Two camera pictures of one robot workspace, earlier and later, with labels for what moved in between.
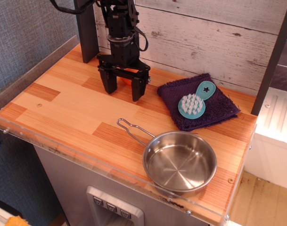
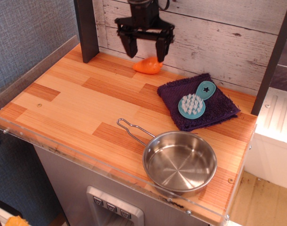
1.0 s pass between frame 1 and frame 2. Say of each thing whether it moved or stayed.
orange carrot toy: moved
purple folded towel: stayed
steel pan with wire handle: stayed
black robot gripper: moved
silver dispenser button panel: stayed
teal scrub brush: stayed
